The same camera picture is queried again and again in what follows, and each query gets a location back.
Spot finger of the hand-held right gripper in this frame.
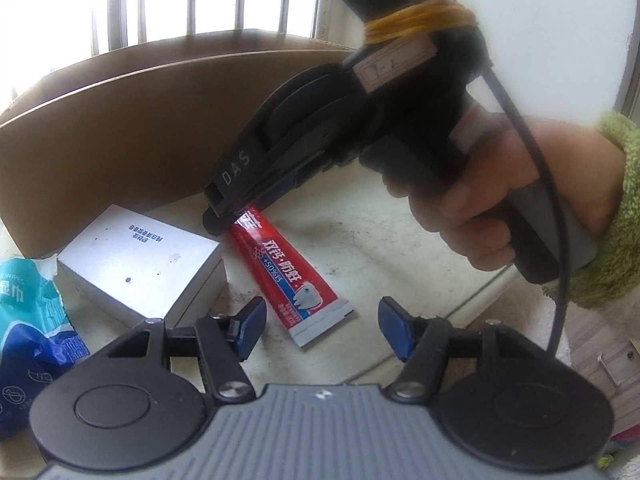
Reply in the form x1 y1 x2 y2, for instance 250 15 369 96
201 152 327 238

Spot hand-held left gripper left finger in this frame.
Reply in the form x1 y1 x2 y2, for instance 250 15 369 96
100 296 268 404

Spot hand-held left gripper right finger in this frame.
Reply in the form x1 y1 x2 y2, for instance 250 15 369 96
377 296 544 404

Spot red toothpaste tube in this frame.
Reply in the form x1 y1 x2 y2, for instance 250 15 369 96
230 207 358 348

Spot white rectangular box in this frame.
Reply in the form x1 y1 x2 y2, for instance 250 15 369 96
56 204 228 331

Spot brown cardboard box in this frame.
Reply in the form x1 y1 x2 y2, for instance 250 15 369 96
0 35 361 261

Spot green fuzzy sleeved right forearm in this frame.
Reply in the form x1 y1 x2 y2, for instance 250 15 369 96
570 112 640 312

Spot person's right hand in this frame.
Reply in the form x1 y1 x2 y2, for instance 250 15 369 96
382 112 627 273

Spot yellow rubber band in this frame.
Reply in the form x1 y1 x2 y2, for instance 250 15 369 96
364 0 481 46

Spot wooden cabinet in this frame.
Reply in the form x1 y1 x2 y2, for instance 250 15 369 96
565 325 640 441

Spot blue wet wipes pack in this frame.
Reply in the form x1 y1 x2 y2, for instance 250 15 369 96
0 255 91 443

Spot window security bars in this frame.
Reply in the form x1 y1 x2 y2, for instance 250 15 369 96
0 0 331 106

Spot black cable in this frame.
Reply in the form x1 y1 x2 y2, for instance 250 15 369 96
480 67 572 358

